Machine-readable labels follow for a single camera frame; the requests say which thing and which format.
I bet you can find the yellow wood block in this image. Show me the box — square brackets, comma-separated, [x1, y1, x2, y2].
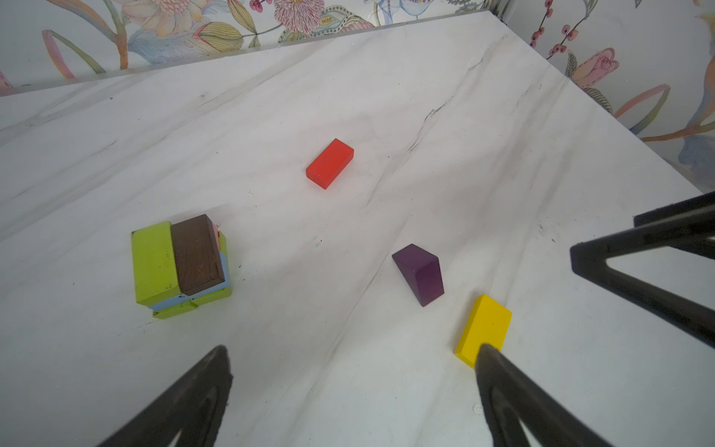
[454, 294, 512, 369]

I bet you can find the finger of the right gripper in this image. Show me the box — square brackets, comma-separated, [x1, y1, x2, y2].
[633, 191, 715, 259]
[570, 208, 714, 348]

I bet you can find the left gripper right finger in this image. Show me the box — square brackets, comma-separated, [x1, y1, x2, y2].
[475, 344, 609, 446]

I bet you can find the purple wood block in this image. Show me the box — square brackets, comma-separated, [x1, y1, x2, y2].
[392, 244, 444, 307]

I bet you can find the brown wood block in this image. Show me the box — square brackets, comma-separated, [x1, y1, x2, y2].
[171, 214, 225, 296]

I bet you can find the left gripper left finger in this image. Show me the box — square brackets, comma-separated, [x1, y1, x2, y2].
[101, 346, 233, 446]

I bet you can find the lime green wood block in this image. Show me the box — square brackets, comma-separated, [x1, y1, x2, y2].
[131, 221, 181, 307]
[190, 231, 232, 307]
[153, 301, 197, 320]

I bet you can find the red wood block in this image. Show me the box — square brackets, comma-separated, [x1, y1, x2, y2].
[305, 139, 355, 189]

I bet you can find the light blue wood block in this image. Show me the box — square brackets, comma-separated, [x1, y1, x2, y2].
[147, 250, 233, 312]

